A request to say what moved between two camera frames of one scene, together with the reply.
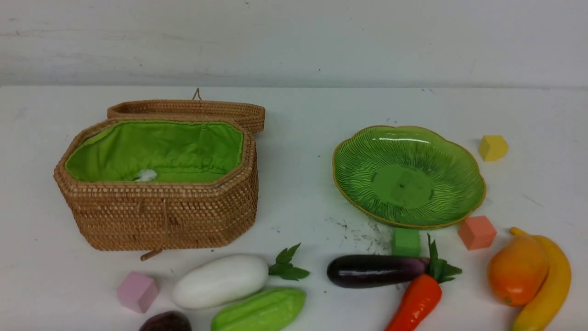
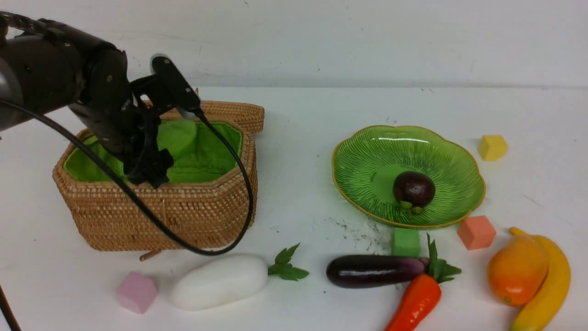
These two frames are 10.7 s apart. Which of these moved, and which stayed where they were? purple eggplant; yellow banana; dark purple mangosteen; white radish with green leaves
Moved: dark purple mangosteen
Stayed: yellow banana; purple eggplant; white radish with green leaves
